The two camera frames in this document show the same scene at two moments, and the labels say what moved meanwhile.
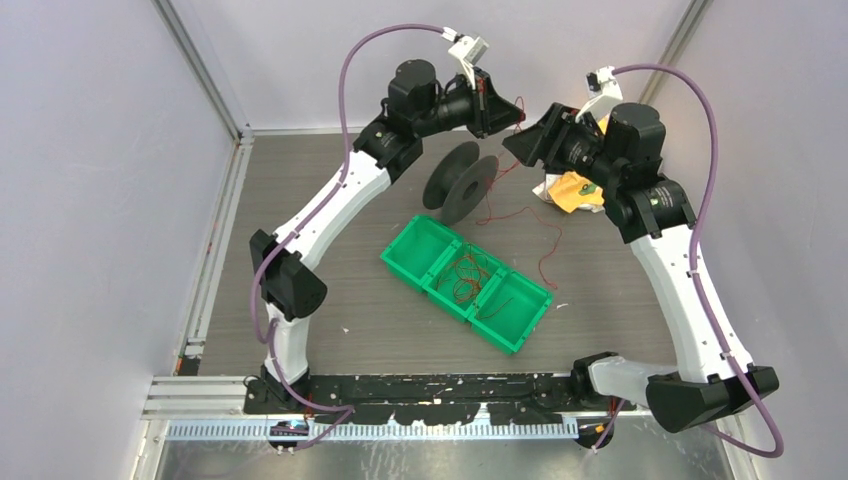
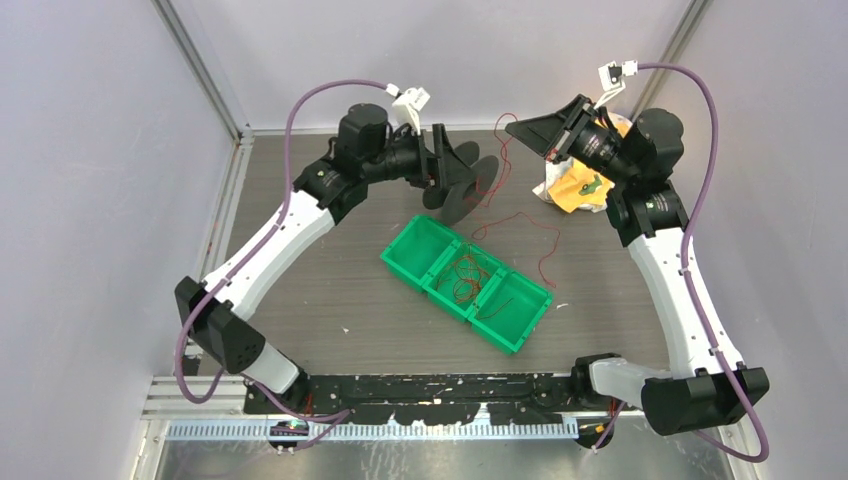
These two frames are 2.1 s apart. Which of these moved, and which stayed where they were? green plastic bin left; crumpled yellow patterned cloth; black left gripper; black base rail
Moved: black left gripper
Stayed: crumpled yellow patterned cloth; black base rail; green plastic bin left
